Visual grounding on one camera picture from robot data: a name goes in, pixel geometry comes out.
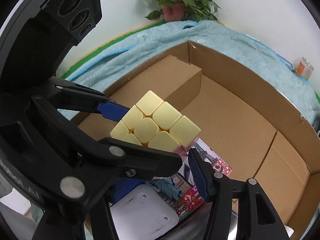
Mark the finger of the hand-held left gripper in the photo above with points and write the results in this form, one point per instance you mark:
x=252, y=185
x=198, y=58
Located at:
x=112, y=110
x=140, y=162

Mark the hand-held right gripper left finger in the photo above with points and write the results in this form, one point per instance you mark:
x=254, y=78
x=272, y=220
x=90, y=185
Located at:
x=65, y=225

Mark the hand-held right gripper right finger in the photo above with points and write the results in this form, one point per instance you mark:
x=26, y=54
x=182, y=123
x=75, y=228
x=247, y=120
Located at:
x=198, y=177

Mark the colourful cartoon board game box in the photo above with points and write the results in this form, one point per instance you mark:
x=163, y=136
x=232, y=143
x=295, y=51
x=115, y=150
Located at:
x=212, y=160

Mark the pastel yellow puzzle cube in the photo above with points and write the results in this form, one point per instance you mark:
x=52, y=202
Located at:
x=155, y=122

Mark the white plastic box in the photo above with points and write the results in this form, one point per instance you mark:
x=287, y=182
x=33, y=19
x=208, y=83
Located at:
x=142, y=212

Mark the large cardboard box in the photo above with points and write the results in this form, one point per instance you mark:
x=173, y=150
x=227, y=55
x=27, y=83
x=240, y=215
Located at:
x=237, y=130

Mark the small brown cardboard box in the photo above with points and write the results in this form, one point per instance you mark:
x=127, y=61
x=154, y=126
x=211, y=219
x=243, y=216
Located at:
x=175, y=77

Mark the green mat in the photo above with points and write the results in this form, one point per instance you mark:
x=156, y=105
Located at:
x=100, y=48

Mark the orange label glass jar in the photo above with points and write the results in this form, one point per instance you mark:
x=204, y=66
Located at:
x=304, y=68

